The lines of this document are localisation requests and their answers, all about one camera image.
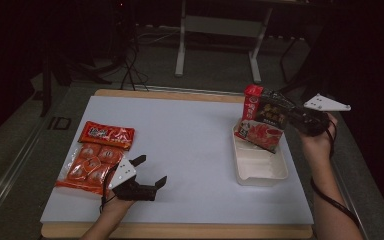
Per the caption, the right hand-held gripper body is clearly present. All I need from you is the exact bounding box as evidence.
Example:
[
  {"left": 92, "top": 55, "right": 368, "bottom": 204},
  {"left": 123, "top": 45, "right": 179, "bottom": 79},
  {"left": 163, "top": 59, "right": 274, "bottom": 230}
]
[{"left": 291, "top": 93, "right": 352, "bottom": 137}]

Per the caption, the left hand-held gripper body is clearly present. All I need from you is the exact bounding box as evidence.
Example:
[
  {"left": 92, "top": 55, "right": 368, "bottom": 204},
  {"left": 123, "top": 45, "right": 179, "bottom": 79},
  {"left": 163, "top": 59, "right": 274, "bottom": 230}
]
[{"left": 108, "top": 157, "right": 158, "bottom": 202}]

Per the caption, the red and black food packet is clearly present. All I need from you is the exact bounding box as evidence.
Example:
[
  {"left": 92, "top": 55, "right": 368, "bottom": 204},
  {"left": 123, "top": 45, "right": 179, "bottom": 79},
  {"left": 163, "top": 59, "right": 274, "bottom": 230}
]
[{"left": 233, "top": 83, "right": 296, "bottom": 154}]

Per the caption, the orange multi-sachet packet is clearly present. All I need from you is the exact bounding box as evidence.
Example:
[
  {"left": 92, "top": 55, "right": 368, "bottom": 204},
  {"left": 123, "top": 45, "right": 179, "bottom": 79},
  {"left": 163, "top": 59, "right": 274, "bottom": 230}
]
[{"left": 55, "top": 120, "right": 136, "bottom": 196}]

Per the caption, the white plastic container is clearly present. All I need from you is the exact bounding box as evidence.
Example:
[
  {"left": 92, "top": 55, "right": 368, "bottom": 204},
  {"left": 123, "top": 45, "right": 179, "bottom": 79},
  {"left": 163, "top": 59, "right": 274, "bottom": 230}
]
[{"left": 231, "top": 119, "right": 289, "bottom": 187}]

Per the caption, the person's left hand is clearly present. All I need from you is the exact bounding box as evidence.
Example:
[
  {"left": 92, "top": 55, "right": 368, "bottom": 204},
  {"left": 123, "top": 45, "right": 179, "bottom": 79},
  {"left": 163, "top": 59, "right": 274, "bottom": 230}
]
[{"left": 100, "top": 191, "right": 135, "bottom": 218}]

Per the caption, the person's right hand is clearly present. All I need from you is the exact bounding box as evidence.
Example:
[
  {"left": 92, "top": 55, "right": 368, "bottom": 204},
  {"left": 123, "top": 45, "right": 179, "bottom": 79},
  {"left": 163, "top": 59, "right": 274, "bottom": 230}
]
[{"left": 298, "top": 112, "right": 339, "bottom": 164}]

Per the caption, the black stand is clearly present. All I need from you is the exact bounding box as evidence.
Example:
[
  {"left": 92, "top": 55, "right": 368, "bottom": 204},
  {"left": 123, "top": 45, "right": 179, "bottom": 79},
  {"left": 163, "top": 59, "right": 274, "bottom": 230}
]
[
  {"left": 264, "top": 29, "right": 334, "bottom": 136},
  {"left": 39, "top": 49, "right": 113, "bottom": 118}
]

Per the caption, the white board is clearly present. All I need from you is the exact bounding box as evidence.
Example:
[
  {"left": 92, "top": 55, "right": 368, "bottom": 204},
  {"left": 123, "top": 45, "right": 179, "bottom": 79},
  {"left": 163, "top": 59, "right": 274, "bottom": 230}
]
[{"left": 39, "top": 95, "right": 314, "bottom": 225}]

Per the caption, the white metal stand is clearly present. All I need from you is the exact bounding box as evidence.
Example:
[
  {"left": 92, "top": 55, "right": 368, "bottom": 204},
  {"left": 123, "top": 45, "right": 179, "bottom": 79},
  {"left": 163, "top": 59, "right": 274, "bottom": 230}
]
[{"left": 174, "top": 0, "right": 274, "bottom": 84}]

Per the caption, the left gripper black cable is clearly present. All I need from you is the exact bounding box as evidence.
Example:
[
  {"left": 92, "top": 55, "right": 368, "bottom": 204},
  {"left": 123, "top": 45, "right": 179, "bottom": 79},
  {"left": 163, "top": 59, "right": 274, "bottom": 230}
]
[{"left": 99, "top": 166, "right": 121, "bottom": 214}]

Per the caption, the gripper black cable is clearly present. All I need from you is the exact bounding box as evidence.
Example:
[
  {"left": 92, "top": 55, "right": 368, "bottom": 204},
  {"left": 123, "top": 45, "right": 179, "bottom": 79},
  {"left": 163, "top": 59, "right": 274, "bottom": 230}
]
[
  {"left": 309, "top": 119, "right": 361, "bottom": 228},
  {"left": 99, "top": 166, "right": 121, "bottom": 214}
]

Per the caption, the black rectangular floor bracket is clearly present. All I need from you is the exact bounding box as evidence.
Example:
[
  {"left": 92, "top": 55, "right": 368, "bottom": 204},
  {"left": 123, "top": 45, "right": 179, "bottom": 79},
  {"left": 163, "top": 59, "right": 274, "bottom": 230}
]
[{"left": 47, "top": 116, "right": 72, "bottom": 131}]

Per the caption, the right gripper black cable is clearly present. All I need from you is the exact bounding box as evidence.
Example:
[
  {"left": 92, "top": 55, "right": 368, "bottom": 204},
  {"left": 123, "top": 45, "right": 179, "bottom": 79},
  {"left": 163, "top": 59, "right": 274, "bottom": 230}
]
[{"left": 309, "top": 119, "right": 361, "bottom": 228}]

